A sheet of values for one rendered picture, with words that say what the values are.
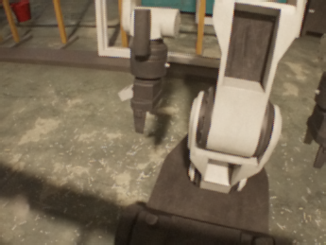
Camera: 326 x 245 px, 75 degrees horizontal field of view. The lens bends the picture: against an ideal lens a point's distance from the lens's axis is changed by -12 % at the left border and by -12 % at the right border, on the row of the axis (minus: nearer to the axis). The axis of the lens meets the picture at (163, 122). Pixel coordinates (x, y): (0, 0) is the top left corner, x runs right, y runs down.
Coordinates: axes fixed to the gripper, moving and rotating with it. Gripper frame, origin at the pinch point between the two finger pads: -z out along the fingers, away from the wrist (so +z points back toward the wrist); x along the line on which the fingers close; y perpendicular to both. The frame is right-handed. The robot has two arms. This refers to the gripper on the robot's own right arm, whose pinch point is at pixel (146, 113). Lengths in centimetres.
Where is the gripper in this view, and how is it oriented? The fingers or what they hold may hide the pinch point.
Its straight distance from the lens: 63.3
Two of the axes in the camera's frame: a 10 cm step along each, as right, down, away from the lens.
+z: 0.6, -8.7, -5.0
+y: 9.6, 1.8, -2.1
